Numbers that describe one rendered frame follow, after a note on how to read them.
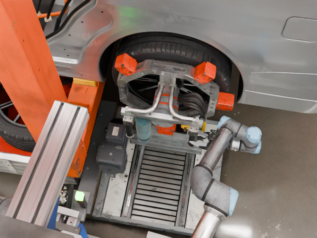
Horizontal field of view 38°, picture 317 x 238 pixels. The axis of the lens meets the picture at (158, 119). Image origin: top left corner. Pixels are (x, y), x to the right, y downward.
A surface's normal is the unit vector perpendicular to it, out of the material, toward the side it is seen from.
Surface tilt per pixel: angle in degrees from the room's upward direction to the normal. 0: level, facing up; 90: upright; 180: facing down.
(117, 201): 0
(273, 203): 0
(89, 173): 0
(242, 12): 90
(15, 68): 90
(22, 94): 90
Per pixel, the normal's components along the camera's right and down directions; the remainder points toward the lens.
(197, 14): -0.17, 0.88
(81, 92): 0.00, -0.44
